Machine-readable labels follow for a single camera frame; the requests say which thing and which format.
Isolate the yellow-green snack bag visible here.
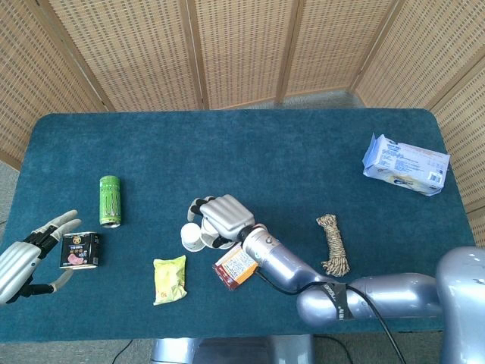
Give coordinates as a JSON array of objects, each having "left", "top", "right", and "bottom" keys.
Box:
[{"left": 152, "top": 254, "right": 189, "bottom": 306}]

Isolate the woven bamboo folding screen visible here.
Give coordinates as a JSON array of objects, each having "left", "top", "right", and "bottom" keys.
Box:
[{"left": 0, "top": 0, "right": 485, "bottom": 251}]

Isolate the orange and maroon cardboard box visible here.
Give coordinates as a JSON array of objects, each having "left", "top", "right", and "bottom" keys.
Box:
[{"left": 211, "top": 242, "right": 259, "bottom": 292}]

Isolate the black luncheon meat tin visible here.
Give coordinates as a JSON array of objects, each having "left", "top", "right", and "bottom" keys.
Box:
[{"left": 59, "top": 231, "right": 102, "bottom": 271}]

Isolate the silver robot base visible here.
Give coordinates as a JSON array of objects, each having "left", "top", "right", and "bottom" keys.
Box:
[{"left": 151, "top": 335, "right": 315, "bottom": 364}]

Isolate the blue-white tissue pack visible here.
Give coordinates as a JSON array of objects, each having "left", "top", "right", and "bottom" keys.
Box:
[{"left": 361, "top": 132, "right": 452, "bottom": 197}]

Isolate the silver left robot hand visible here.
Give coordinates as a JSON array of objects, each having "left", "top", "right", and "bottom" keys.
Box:
[{"left": 0, "top": 209, "right": 83, "bottom": 306}]

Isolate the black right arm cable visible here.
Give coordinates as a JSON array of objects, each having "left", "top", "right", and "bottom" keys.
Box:
[{"left": 259, "top": 271, "right": 405, "bottom": 364}]

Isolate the white cup large blue flower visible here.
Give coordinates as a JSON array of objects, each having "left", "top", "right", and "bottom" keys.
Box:
[{"left": 200, "top": 216, "right": 221, "bottom": 243}]

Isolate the green energy drink can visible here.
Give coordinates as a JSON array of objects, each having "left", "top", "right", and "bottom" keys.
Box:
[{"left": 99, "top": 174, "right": 122, "bottom": 229}]

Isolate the tan braided rope bundle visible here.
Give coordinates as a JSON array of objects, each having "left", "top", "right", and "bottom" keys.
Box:
[{"left": 315, "top": 213, "right": 351, "bottom": 278}]

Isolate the white cup blue-green flower print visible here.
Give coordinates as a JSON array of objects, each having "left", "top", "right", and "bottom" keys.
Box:
[{"left": 180, "top": 222, "right": 205, "bottom": 252}]

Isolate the blue felt table cover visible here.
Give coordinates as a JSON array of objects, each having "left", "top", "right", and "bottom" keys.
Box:
[{"left": 0, "top": 108, "right": 480, "bottom": 344}]

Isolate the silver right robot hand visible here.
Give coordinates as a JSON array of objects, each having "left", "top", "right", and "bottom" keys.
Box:
[{"left": 186, "top": 194, "right": 255, "bottom": 249}]

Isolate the black floor cable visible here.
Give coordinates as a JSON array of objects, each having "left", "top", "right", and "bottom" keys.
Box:
[
  {"left": 112, "top": 338, "right": 134, "bottom": 364},
  {"left": 313, "top": 335, "right": 355, "bottom": 363}
]

